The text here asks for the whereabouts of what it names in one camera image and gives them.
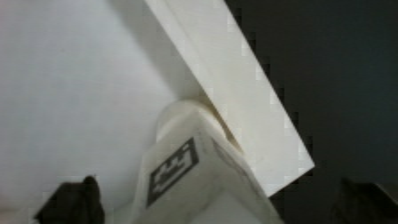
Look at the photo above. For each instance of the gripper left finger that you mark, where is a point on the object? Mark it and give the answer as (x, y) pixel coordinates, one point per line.
(73, 206)

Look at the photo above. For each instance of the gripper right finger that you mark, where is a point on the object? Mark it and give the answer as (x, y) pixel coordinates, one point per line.
(366, 203)

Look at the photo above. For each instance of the white table leg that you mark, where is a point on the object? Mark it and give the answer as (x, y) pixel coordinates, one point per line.
(197, 188)

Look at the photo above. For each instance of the white square tabletop tray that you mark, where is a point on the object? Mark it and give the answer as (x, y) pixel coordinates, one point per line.
(103, 59)

